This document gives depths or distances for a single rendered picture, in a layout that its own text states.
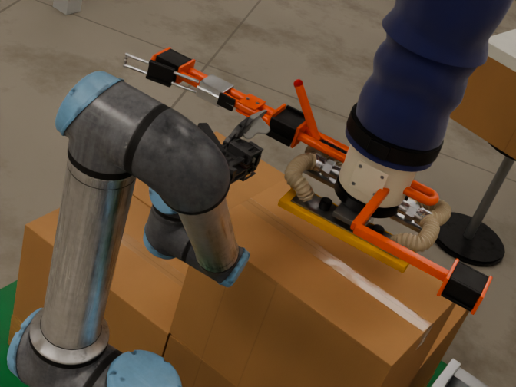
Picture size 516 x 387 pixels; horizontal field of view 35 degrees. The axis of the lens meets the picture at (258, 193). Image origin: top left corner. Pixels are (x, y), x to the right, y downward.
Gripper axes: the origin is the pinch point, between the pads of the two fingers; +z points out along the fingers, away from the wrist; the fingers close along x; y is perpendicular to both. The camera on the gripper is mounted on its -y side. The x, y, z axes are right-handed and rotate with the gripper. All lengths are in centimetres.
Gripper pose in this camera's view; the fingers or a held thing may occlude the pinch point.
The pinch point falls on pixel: (256, 135)
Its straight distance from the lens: 195.2
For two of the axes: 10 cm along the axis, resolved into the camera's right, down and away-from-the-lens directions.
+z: 5.5, -3.5, 7.6
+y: 7.9, 5.1, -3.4
